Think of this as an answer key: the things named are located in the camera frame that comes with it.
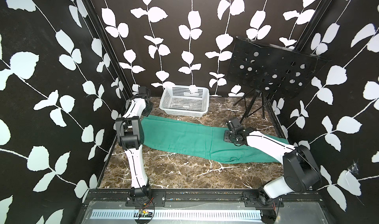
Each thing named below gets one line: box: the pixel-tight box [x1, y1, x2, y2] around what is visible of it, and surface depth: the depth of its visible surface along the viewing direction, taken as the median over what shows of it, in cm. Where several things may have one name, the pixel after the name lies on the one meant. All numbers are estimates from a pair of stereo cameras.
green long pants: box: [141, 115, 290, 165], surface depth 96 cm
